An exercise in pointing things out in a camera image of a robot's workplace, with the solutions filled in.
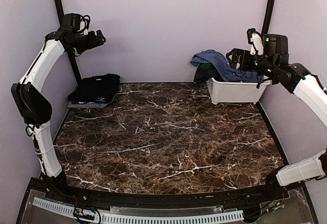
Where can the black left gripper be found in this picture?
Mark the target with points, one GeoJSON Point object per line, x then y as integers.
{"type": "Point", "coordinates": [93, 42]}

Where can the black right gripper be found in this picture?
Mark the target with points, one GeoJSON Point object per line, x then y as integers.
{"type": "Point", "coordinates": [236, 52]}

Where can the dark green plaid garment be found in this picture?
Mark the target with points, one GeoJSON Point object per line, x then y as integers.
{"type": "Point", "coordinates": [206, 71]}

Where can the black t-shirt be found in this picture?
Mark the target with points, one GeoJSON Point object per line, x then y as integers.
{"type": "Point", "coordinates": [98, 89]}

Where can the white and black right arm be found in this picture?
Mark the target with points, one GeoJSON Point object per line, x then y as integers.
{"type": "Point", "coordinates": [306, 87]}

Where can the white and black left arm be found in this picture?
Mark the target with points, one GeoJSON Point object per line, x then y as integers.
{"type": "Point", "coordinates": [35, 109]}

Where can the white plastic laundry bin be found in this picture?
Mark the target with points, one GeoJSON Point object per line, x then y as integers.
{"type": "Point", "coordinates": [235, 92]}

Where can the blue checked shirt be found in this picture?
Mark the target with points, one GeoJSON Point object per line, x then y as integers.
{"type": "Point", "coordinates": [220, 63]}

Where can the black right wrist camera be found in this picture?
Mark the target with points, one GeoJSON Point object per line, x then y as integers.
{"type": "Point", "coordinates": [267, 44]}

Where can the black right frame post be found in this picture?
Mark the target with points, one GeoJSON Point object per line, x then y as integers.
{"type": "Point", "coordinates": [268, 16]}

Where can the black aluminium front rail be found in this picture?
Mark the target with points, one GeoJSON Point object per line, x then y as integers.
{"type": "Point", "coordinates": [245, 198]}

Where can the white slotted cable duct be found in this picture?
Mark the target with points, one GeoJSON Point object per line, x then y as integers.
{"type": "Point", "coordinates": [139, 215]}

